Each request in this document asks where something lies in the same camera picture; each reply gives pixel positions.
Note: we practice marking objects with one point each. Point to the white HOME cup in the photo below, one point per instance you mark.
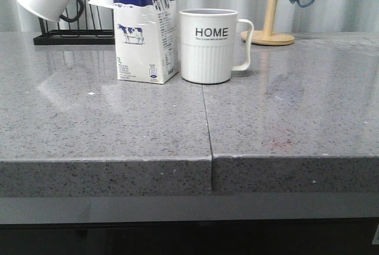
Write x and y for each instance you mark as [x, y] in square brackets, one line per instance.
[207, 40]

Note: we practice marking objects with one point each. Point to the blue white milk carton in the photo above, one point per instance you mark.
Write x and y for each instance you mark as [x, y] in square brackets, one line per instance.
[145, 40]

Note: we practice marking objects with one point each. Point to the wooden mug tree stand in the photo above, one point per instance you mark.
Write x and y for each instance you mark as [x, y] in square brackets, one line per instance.
[267, 36]

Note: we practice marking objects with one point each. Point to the black wire mug rack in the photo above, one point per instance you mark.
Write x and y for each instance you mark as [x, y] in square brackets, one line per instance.
[94, 26]

